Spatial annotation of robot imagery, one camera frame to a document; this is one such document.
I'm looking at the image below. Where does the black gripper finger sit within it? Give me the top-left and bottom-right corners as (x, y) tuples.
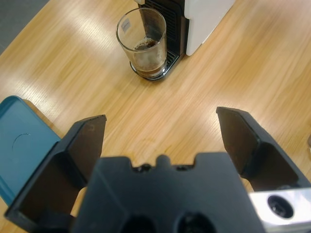
(4, 114), (107, 233)
(216, 106), (311, 193)

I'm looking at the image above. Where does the clear drinking glass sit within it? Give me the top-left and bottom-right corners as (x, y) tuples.
(116, 7), (168, 78)

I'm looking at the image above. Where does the white capsule coffee machine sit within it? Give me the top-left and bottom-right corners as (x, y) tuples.
(137, 0), (236, 57)

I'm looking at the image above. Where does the teal plastic tray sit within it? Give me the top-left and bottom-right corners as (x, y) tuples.
(0, 95), (61, 206)

